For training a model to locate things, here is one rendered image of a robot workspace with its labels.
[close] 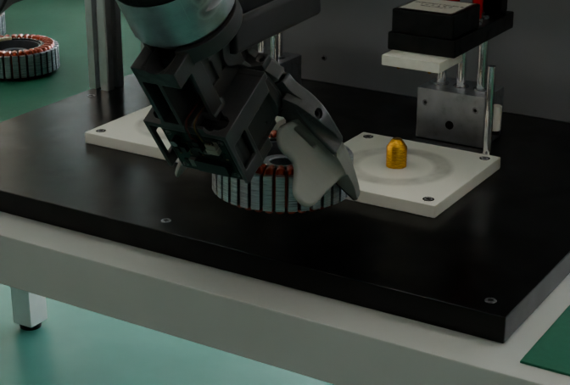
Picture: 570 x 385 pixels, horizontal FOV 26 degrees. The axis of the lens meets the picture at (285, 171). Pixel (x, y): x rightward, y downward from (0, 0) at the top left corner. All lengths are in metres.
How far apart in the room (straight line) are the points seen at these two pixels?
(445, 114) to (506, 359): 0.42
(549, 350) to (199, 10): 0.35
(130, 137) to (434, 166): 0.31
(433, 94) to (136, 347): 1.36
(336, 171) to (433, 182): 0.22
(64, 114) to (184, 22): 0.60
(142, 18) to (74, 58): 0.89
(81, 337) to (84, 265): 1.50
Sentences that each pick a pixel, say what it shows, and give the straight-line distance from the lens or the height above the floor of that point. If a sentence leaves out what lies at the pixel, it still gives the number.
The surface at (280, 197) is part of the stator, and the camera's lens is 0.93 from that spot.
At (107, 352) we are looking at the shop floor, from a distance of 2.50.
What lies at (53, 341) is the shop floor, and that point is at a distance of 2.56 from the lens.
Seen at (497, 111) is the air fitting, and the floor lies 0.81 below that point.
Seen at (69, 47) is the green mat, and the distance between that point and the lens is 1.74.
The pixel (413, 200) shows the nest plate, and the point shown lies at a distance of 1.08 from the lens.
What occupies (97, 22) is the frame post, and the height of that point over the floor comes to 0.85.
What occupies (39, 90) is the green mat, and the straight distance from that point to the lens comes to 1.55.
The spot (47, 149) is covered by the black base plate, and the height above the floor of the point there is 0.77.
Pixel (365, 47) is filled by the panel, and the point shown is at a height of 0.82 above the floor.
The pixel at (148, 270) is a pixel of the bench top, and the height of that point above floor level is 0.75.
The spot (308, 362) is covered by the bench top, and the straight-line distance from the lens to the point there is 0.96.
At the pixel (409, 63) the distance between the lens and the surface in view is 1.16.
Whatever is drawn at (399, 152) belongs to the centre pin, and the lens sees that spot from 1.15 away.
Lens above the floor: 1.18
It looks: 20 degrees down
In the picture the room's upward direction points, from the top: straight up
